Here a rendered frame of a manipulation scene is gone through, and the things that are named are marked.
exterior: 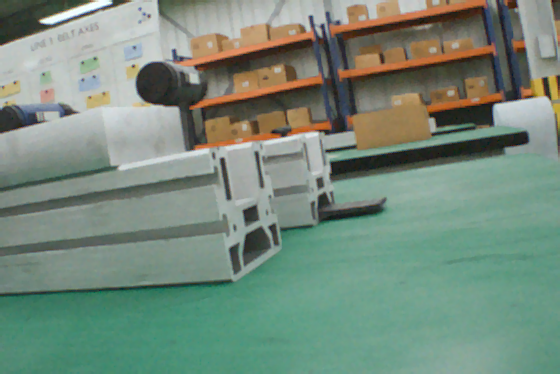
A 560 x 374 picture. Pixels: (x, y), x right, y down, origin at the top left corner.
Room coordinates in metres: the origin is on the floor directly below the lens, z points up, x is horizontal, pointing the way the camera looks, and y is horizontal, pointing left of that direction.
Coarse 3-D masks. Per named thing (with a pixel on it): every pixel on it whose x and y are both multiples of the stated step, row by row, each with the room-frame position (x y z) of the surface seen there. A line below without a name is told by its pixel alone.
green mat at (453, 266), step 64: (384, 192) 0.71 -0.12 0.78; (448, 192) 0.60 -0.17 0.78; (512, 192) 0.51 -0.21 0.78; (320, 256) 0.39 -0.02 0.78; (384, 256) 0.35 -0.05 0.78; (448, 256) 0.32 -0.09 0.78; (512, 256) 0.29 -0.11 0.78; (0, 320) 0.34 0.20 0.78; (64, 320) 0.32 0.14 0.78; (128, 320) 0.30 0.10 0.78; (192, 320) 0.28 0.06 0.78; (256, 320) 0.27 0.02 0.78; (320, 320) 0.25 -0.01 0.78; (384, 320) 0.23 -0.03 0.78; (448, 320) 0.22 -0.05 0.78; (512, 320) 0.20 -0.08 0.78
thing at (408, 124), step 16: (368, 112) 2.43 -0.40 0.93; (384, 112) 2.41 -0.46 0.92; (400, 112) 2.38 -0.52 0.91; (416, 112) 2.35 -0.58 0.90; (368, 128) 2.44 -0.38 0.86; (384, 128) 2.41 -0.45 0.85; (400, 128) 2.38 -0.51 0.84; (416, 128) 2.36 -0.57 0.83; (368, 144) 2.44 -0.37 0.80; (384, 144) 2.41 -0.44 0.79
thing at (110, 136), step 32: (32, 128) 0.39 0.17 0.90; (64, 128) 0.38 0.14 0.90; (96, 128) 0.37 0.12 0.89; (128, 128) 0.40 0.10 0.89; (160, 128) 0.44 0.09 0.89; (0, 160) 0.40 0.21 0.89; (32, 160) 0.39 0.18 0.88; (64, 160) 0.38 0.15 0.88; (96, 160) 0.38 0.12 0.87; (128, 160) 0.39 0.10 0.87
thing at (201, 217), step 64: (0, 192) 0.41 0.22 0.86; (64, 192) 0.39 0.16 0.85; (128, 192) 0.39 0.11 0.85; (192, 192) 0.36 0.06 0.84; (256, 192) 0.42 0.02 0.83; (0, 256) 0.43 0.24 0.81; (64, 256) 0.40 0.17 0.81; (128, 256) 0.38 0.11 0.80; (192, 256) 0.36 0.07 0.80; (256, 256) 0.41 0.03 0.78
